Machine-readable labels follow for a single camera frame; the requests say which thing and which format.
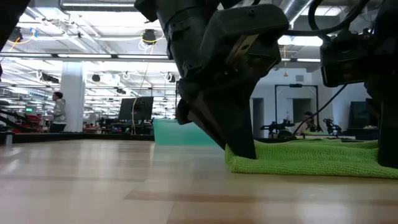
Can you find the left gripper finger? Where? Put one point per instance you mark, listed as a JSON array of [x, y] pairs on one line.
[[183, 113], [230, 124]]

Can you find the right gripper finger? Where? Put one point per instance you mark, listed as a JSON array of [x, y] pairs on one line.
[[390, 137]]

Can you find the green microfiber towel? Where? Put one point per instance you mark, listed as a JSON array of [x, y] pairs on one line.
[[311, 158]]

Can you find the black background robot arm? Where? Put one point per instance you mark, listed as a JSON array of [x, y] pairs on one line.
[[280, 126], [331, 126]]

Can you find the teal translucent plastic basket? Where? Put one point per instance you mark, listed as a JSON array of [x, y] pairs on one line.
[[177, 133]]

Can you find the black equipment cart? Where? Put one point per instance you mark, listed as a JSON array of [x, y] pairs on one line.
[[360, 115]]

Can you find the black background monitor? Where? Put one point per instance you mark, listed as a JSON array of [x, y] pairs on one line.
[[136, 109]]

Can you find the black ceiling-mounted device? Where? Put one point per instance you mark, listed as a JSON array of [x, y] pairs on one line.
[[15, 34], [149, 36]]

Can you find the person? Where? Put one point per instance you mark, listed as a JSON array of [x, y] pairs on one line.
[[58, 112], [308, 119]]

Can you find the white pillar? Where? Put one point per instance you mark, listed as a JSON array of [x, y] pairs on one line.
[[73, 99]]

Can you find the red background furniture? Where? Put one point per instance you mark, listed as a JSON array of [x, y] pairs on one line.
[[28, 123]]

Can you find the black slanted bar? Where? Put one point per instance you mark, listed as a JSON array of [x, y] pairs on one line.
[[18, 116]]

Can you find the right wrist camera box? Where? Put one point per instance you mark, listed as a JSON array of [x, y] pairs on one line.
[[345, 62]]

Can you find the silver ventilation duct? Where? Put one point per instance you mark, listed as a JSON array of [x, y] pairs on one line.
[[295, 9]]

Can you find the ceiling light rail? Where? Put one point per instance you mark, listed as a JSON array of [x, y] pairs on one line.
[[84, 56]]

